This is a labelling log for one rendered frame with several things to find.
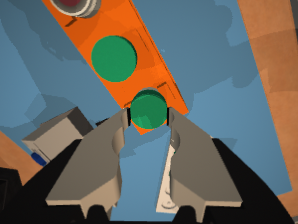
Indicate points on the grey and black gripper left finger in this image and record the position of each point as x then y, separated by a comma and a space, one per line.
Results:
87, 172

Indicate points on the blue bench mat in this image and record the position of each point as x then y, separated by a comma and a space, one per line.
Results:
206, 48

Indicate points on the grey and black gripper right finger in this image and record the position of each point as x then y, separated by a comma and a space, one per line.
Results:
207, 175

